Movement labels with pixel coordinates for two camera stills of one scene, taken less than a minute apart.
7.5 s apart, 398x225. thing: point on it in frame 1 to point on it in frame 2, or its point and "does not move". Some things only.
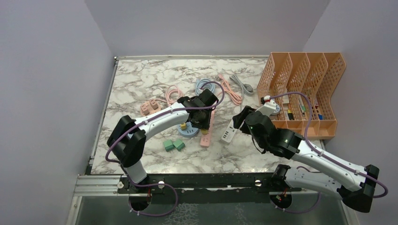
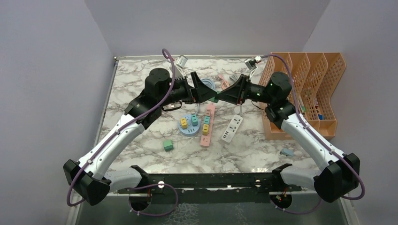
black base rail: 245,187 does not move
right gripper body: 245,129 to 256,92
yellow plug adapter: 183,126 does not move
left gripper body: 203,122 to 181,90
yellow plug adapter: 204,131 does not move
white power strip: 229,132 does not move
